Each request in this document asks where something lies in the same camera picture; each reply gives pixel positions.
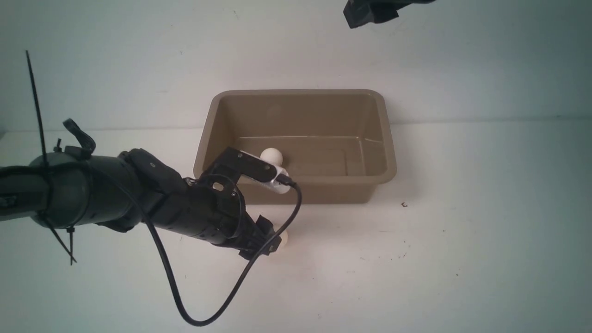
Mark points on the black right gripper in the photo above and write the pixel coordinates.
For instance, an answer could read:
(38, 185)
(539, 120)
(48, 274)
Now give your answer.
(362, 12)

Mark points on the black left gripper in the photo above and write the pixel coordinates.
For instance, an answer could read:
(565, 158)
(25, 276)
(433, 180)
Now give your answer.
(211, 209)

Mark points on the white ping-pong ball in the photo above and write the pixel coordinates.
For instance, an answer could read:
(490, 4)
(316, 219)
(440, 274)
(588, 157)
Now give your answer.
(272, 156)
(280, 242)

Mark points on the black zip tie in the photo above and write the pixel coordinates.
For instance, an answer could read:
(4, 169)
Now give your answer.
(46, 165)

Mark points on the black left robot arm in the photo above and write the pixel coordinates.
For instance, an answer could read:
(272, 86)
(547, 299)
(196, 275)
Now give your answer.
(119, 192)

